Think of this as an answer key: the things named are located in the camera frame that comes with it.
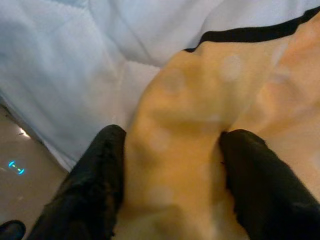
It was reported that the white quilted mattress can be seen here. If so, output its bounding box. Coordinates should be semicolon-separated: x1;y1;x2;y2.
0;0;320;173

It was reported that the black robot foot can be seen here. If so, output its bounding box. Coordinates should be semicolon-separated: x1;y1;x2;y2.
0;219;27;240

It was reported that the yellow duck print blanket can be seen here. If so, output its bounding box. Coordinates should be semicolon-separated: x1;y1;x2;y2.
112;6;320;240

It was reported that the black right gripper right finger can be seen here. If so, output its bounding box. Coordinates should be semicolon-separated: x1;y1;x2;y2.
219;128;320;240

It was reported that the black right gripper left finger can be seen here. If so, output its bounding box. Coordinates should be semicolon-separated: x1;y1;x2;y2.
26;124;128;240

